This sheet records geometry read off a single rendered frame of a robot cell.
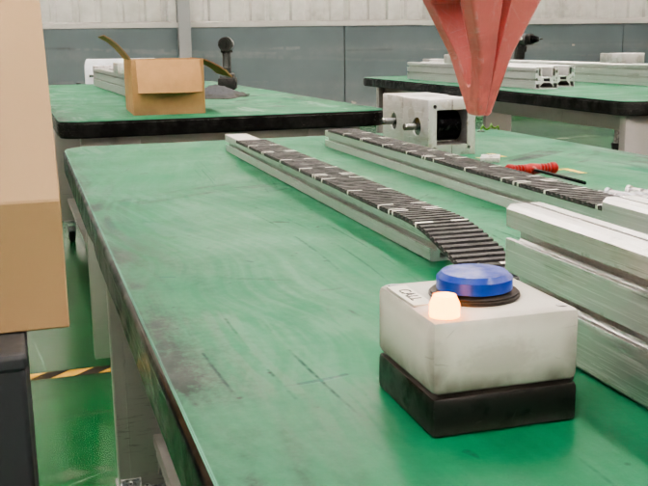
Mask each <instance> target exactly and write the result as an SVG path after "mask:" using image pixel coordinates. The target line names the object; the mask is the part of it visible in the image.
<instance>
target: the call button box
mask: <svg viewBox="0 0 648 486"><path fill-rule="evenodd" d="M437 292H442V291H441V290H439V289H437V287H436V281H429V282H418V283H398V284H396V283H391V284H387V285H384V286H382V287H381V289H380V347H381V349H382V350H383V351H384V352H383V353H380V356H379V384H380V386H381V387H382V388H383V389H384V390H385V391H386V392H387V393H388V394H389V395H390V396H391V397H392V398H393V399H394V400H395V401H396V402H397V403H398V404H399V405H400V406H401V407H402V408H403V409H404V410H405V411H406V412H407V413H408V414H409V415H410V416H411V417H413V418H414V419H415V420H416V421H417V422H418V423H419V424H420V425H421V426H422V427H423V428H424V429H425V430H426V431H427V432H428V433H429V434H430V435H431V436H432V437H444V436H451V435H458V434H465V433H472V432H479V431H486V430H493V429H500V428H506V427H513V426H521V425H528V424H534V423H541V422H548V421H555V420H563V419H571V418H573V417H574V415H575V401H576V385H575V382H574V381H573V379H574V376H575V373H576V357H577V333H578V313H577V310H576V309H575V308H574V307H572V306H569V305H567V304H565V303H563V302H561V301H559V300H557V299H555V298H554V297H552V296H550V295H548V294H546V293H543V292H541V291H539V290H537V289H535V288H533V287H531V286H529V285H527V284H525V283H522V282H520V281H518V280H515V279H513V288H512V290H511V291H509V292H507V293H505V294H501V295H496V296H486V297H470V296H459V295H456V296H457V298H458V300H459V303H460V316H459V317H458V318H455V319H449V320H442V319H435V318H432V317H430V316H429V302H430V300H431V298H432V296H433V294H434V293H437Z"/></svg>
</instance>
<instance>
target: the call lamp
mask: <svg viewBox="0 0 648 486"><path fill-rule="evenodd" d="M429 316H430V317H432V318H435V319H442V320H449V319H455V318H458V317H459V316H460V303H459V300H458V298H457V296H456V294H455V293H452V292H437V293H434V294H433V296H432V298H431V300H430V302H429Z"/></svg>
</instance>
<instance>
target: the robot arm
mask: <svg viewBox="0 0 648 486"><path fill-rule="evenodd" d="M422 1H423V3H424V5H425V7H426V9H427V10H428V12H429V14H430V16H431V18H432V20H433V22H434V24H435V26H436V28H437V30H438V32H439V34H440V36H441V38H442V40H443V42H444V44H445V47H446V49H447V51H448V54H449V56H450V59H451V62H452V65H453V68H454V71H455V74H456V78H457V81H458V84H459V87H460V91H461V94H462V97H463V99H464V103H465V106H466V109H467V112H468V113H469V114H470V115H474V116H489V115H490V114H491V112H492V110H493V107H494V104H495V101H496V98H497V96H498V93H499V90H500V86H501V83H502V80H503V77H504V74H505V73H506V70H507V67H508V64H509V61H510V59H511V56H512V54H513V52H514V50H515V48H516V46H517V44H518V42H519V40H520V39H521V37H522V35H523V33H524V31H525V29H526V27H527V26H528V24H529V22H530V20H531V18H532V16H533V15H534V13H535V11H536V9H537V7H538V5H539V3H540V2H541V0H422ZM460 3H461V4H460Z"/></svg>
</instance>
